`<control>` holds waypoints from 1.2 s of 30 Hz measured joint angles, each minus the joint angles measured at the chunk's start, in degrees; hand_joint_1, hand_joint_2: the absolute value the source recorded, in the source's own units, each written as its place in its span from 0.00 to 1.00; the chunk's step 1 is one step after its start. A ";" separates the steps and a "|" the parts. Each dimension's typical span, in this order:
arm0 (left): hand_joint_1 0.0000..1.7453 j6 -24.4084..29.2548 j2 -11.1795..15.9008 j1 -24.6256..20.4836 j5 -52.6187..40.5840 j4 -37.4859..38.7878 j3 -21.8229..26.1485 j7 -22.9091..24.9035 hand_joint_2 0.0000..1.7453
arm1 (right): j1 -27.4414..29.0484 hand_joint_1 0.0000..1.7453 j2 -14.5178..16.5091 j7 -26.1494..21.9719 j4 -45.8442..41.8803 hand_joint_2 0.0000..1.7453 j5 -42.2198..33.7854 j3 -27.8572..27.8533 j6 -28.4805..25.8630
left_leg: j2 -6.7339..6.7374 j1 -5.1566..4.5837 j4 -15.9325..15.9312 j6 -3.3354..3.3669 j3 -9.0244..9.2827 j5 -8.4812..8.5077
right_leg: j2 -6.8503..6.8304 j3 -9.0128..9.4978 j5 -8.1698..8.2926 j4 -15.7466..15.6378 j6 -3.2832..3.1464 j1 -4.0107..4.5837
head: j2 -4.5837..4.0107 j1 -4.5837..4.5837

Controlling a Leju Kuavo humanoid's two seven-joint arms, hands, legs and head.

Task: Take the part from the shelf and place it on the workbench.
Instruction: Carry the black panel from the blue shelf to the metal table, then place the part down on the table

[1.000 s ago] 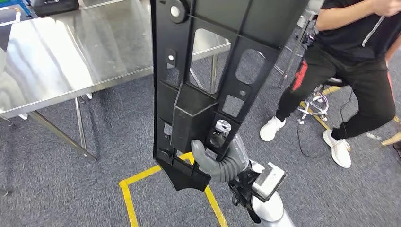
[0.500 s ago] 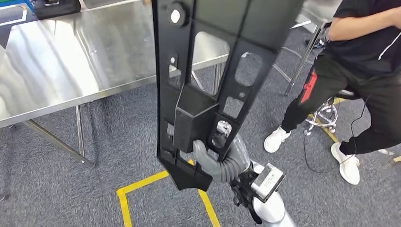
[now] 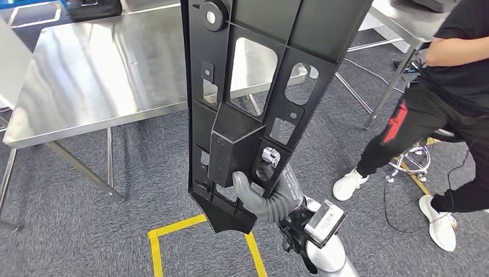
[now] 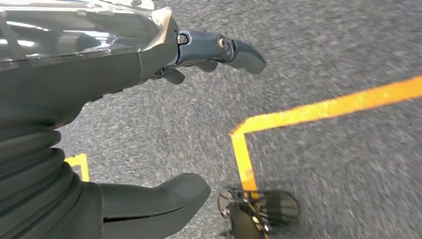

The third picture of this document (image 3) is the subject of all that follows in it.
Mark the black case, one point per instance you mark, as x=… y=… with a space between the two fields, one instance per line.
x=95 y=9

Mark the black plastic panel part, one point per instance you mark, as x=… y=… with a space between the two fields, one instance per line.
x=328 y=23

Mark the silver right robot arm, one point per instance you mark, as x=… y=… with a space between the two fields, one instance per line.
x=275 y=212

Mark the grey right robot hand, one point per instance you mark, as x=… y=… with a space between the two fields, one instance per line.
x=242 y=189

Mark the person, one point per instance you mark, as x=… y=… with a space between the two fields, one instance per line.
x=458 y=76

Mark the white panel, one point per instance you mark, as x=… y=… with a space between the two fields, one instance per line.
x=378 y=26
x=13 y=65

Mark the person's forearm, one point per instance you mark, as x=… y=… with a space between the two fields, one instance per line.
x=458 y=51

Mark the chrome stool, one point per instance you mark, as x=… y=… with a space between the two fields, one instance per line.
x=443 y=135

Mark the stainless steel workbench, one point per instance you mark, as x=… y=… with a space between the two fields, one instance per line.
x=95 y=69
x=401 y=23

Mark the black object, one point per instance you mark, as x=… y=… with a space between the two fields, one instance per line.
x=435 y=4

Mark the blue frame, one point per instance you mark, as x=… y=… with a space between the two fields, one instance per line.
x=23 y=3

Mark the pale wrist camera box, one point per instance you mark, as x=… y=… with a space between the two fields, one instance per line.
x=324 y=223

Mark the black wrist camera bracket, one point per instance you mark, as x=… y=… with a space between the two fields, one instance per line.
x=296 y=229

